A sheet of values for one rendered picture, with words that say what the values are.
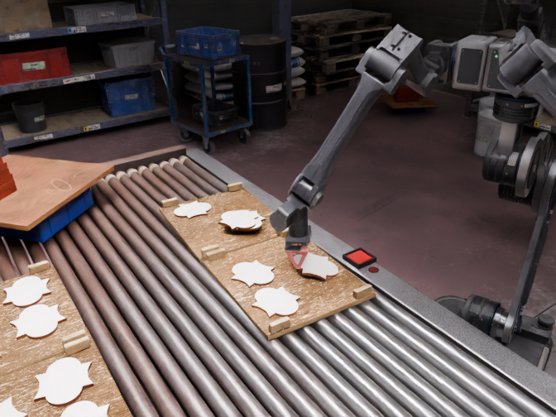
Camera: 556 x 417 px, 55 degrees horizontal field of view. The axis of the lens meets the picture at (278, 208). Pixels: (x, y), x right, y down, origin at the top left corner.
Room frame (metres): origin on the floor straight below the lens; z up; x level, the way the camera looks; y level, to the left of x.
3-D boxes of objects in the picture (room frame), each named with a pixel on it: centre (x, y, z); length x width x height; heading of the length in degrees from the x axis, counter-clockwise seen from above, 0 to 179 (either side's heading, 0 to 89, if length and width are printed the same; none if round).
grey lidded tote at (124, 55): (5.72, 1.54, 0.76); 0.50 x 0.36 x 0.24; 130
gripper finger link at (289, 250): (1.31, -0.06, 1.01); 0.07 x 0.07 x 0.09; 81
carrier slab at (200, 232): (1.66, 0.19, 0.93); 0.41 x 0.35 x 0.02; 29
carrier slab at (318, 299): (1.30, -0.02, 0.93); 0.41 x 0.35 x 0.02; 30
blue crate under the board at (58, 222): (1.73, 0.89, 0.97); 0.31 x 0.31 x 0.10; 73
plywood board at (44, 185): (1.76, 0.95, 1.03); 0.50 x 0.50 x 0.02; 73
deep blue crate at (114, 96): (5.72, 1.63, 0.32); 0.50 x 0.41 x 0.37; 120
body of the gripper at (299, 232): (1.33, -0.06, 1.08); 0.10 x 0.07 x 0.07; 171
